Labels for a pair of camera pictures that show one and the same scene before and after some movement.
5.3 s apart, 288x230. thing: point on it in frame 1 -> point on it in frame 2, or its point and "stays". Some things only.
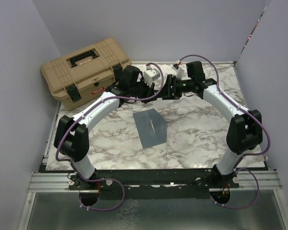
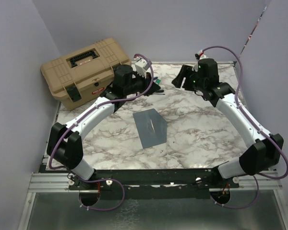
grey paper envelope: x=152 y=127 stays
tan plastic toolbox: x=80 y=77 stays
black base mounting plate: x=154 y=184 stays
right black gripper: x=167 y=92 -> x=177 y=82
